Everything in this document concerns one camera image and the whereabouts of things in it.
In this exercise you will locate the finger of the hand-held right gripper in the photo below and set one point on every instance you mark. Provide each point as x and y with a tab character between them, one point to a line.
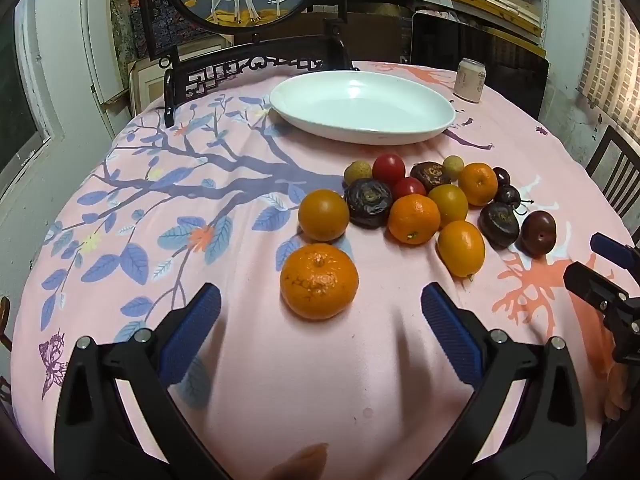
592	285
611	251

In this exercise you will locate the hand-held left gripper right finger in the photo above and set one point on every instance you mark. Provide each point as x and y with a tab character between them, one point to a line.
450	335

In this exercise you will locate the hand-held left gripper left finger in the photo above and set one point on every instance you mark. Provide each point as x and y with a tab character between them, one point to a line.
192	330

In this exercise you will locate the reddish brown plum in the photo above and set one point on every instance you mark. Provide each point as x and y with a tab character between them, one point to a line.
538	233

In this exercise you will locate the oval orange citrus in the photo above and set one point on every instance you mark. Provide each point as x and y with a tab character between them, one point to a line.
461	248

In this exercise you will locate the orange mandarin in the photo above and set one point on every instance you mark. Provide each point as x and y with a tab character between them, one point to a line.
478	183
414	219

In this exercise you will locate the yellow-orange round citrus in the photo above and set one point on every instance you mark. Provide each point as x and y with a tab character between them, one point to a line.
450	202

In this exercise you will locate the large bumpy mandarin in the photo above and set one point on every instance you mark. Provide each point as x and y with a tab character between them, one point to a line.
319	281

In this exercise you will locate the red cherry tomato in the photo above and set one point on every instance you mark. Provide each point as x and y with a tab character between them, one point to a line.
389	166
409	186

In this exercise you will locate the large dark wrinkled fruit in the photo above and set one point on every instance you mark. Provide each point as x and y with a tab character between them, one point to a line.
369	202

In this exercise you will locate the tan longan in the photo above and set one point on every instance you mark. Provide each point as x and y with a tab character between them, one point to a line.
453	166
357	171

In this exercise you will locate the smooth round orange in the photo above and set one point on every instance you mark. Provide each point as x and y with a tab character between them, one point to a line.
324	215

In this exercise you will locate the white oval plate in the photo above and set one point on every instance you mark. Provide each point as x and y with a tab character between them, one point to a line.
362	105

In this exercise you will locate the person's right hand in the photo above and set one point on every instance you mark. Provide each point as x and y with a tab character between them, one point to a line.
618	390

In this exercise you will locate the person's left hand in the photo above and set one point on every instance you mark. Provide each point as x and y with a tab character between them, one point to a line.
300	464

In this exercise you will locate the dark wooden chair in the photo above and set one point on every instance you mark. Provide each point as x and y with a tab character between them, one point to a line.
617	175

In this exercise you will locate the pink printed tablecloth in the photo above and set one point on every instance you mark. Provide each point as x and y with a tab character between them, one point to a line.
310	400

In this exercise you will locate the pale pink drink can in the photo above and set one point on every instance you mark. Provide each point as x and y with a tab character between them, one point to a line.
470	80

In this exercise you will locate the white framed window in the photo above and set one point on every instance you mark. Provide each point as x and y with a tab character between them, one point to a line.
20	110

